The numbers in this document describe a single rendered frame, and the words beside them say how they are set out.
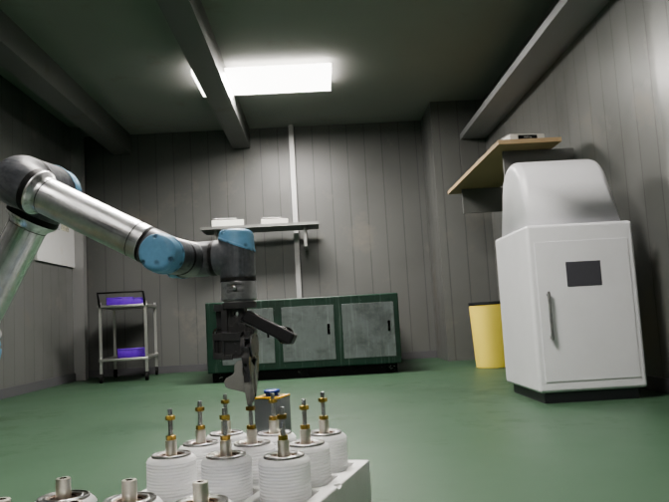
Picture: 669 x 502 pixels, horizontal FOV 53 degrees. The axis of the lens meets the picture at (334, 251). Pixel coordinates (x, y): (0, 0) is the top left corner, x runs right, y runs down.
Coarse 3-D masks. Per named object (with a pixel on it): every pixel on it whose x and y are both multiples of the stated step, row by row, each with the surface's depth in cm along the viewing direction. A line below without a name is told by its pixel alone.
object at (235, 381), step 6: (234, 366) 139; (240, 366) 139; (252, 366) 140; (234, 372) 139; (240, 372) 139; (252, 372) 139; (228, 378) 139; (234, 378) 139; (240, 378) 139; (252, 378) 139; (228, 384) 139; (234, 384) 139; (240, 384) 139; (246, 384) 138; (252, 384) 139; (240, 390) 139; (246, 390) 138; (252, 390) 139; (246, 396) 139; (252, 396) 139
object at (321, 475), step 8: (296, 448) 133; (304, 448) 132; (312, 448) 132; (320, 448) 133; (328, 448) 134; (312, 456) 132; (320, 456) 132; (328, 456) 134; (312, 464) 131; (320, 464) 132; (328, 464) 134; (312, 472) 131; (320, 472) 132; (328, 472) 134; (312, 480) 131; (320, 480) 132; (328, 480) 133
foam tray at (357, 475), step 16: (352, 464) 148; (368, 464) 151; (336, 480) 134; (352, 480) 139; (368, 480) 150; (256, 496) 125; (320, 496) 123; (336, 496) 128; (352, 496) 138; (368, 496) 149
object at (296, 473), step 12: (264, 468) 122; (276, 468) 120; (288, 468) 120; (300, 468) 121; (264, 480) 122; (276, 480) 120; (288, 480) 120; (300, 480) 121; (264, 492) 121; (276, 492) 120; (288, 492) 120; (300, 492) 121
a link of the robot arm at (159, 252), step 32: (32, 160) 142; (0, 192) 138; (32, 192) 135; (64, 192) 135; (64, 224) 136; (96, 224) 132; (128, 224) 132; (128, 256) 133; (160, 256) 127; (192, 256) 136
